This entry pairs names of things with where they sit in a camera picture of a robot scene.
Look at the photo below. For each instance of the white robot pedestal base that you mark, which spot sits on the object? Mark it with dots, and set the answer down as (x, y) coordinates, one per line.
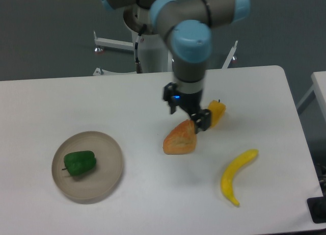
(150, 54)

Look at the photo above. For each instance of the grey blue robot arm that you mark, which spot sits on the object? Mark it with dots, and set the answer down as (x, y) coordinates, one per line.
(185, 29)

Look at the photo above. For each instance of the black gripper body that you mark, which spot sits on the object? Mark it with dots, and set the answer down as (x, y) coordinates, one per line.
(190, 103)

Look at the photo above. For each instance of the orange pastry bread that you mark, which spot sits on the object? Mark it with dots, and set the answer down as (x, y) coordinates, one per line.
(181, 140)

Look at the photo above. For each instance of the yellow bell pepper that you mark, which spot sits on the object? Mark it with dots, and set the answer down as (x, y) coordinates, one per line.
(217, 109)

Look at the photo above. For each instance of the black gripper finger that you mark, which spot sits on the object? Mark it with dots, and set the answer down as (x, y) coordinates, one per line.
(202, 120)
(170, 96)

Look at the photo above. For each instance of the white side table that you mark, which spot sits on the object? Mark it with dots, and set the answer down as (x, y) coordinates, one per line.
(316, 91)

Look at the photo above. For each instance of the green bell pepper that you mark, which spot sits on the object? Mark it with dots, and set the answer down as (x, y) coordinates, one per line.
(80, 162)

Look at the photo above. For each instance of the beige round plate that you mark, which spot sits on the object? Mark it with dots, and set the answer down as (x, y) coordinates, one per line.
(98, 183)

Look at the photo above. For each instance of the black device at table edge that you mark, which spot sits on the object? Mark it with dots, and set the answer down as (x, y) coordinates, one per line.
(316, 207)

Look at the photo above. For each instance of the yellow banana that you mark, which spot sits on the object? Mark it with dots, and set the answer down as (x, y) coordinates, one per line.
(228, 176)

